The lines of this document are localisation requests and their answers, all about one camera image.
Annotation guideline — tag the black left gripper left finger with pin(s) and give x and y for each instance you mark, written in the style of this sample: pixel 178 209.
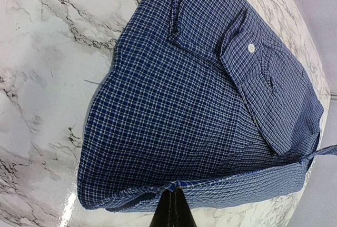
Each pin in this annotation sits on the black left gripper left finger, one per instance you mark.
pixel 164 213

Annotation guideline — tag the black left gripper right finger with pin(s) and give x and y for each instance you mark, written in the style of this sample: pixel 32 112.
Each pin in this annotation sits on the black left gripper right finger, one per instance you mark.
pixel 182 212

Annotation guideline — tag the blue checked shirt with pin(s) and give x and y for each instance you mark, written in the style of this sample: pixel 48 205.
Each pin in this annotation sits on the blue checked shirt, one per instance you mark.
pixel 203 96

